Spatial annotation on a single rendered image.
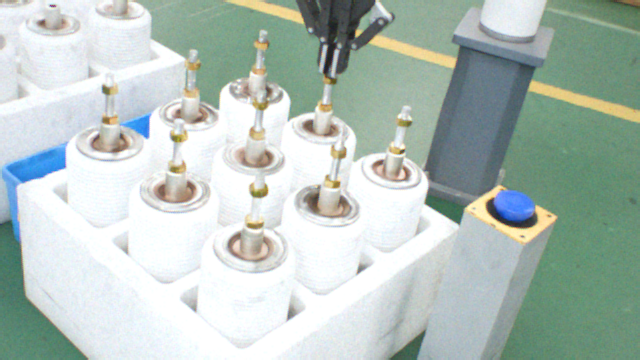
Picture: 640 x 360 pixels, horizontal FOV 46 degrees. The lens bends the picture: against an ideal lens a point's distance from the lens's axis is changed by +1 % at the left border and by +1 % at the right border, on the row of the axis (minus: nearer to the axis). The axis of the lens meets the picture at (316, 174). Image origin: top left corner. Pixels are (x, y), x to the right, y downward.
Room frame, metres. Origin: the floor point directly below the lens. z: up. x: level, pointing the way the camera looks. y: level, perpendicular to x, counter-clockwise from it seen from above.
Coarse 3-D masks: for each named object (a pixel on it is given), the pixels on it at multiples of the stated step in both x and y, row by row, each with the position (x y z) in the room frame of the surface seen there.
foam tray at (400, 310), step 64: (64, 192) 0.73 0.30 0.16; (64, 256) 0.65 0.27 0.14; (128, 256) 0.62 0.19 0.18; (384, 256) 0.70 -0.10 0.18; (448, 256) 0.78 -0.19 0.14; (64, 320) 0.65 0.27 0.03; (128, 320) 0.58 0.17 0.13; (192, 320) 0.54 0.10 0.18; (320, 320) 0.58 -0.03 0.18; (384, 320) 0.68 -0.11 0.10
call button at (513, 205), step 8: (504, 192) 0.65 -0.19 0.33; (512, 192) 0.65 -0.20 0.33; (520, 192) 0.65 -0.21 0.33; (496, 200) 0.64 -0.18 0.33; (504, 200) 0.63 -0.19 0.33; (512, 200) 0.64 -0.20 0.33; (520, 200) 0.64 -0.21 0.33; (528, 200) 0.64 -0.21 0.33; (496, 208) 0.64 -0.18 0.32; (504, 208) 0.62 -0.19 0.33; (512, 208) 0.62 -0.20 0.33; (520, 208) 0.63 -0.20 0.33; (528, 208) 0.63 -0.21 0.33; (504, 216) 0.63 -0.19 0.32; (512, 216) 0.62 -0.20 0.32; (520, 216) 0.62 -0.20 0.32; (528, 216) 0.62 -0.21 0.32
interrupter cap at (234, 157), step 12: (228, 144) 0.77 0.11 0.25; (240, 144) 0.77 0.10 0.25; (228, 156) 0.74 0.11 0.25; (240, 156) 0.75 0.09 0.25; (264, 156) 0.76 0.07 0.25; (276, 156) 0.76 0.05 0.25; (240, 168) 0.72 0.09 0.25; (252, 168) 0.72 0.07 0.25; (264, 168) 0.73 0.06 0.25; (276, 168) 0.73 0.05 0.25
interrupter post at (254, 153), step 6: (252, 138) 0.75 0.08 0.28; (264, 138) 0.75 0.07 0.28; (252, 144) 0.74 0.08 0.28; (258, 144) 0.74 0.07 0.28; (264, 144) 0.75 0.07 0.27; (246, 150) 0.75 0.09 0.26; (252, 150) 0.74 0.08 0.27; (258, 150) 0.74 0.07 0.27; (246, 156) 0.74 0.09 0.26; (252, 156) 0.74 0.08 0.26; (258, 156) 0.74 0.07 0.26; (252, 162) 0.74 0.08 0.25; (258, 162) 0.74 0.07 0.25
